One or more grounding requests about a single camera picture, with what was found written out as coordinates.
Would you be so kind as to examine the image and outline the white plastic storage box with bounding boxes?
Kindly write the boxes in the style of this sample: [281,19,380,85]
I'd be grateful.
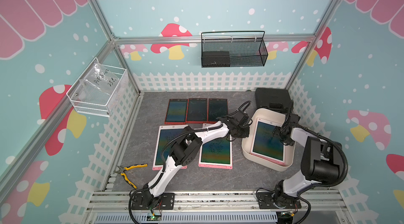
[242,108,296,172]

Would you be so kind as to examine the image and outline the pink writing tablet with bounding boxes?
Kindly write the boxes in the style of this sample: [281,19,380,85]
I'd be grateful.
[198,135,233,169]
[152,125,187,170]
[250,118,286,165]

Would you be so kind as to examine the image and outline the red writing tablet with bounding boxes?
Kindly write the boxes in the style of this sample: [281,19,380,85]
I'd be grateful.
[186,98,208,124]
[164,99,188,125]
[207,98,228,123]

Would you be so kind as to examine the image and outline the red writing tablet top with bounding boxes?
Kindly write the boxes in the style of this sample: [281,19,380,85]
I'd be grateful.
[164,99,188,125]

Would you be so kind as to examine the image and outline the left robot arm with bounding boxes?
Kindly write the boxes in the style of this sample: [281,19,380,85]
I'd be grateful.
[128,110,252,210]

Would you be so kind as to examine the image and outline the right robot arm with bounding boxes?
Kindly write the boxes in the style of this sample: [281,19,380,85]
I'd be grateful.
[272,113,348,208]

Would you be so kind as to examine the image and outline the black box in basket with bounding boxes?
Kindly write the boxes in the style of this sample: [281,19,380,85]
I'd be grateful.
[201,51,230,68]

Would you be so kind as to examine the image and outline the black plastic tool case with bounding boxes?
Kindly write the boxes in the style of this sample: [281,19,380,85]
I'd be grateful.
[255,88,293,114]

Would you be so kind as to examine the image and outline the green circuit board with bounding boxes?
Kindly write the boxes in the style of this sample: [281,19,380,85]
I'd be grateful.
[147,213,162,221]

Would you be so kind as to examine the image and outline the clear plastic bag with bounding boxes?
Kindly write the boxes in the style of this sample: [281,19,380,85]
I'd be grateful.
[79,62,120,97]

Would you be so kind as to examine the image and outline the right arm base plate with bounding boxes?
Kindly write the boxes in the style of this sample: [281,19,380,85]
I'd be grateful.
[256,191,302,209]

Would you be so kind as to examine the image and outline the black mesh wall basket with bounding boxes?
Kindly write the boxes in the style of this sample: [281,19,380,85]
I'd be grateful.
[201,30,268,67]

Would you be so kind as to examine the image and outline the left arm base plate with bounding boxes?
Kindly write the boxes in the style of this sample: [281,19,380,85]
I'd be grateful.
[130,192,175,210]

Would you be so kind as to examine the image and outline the yellow handled pliers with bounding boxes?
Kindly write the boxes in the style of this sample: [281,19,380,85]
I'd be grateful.
[114,163,148,190]

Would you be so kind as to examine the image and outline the white wire wall basket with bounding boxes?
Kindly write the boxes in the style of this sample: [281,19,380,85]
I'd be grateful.
[66,58,128,117]

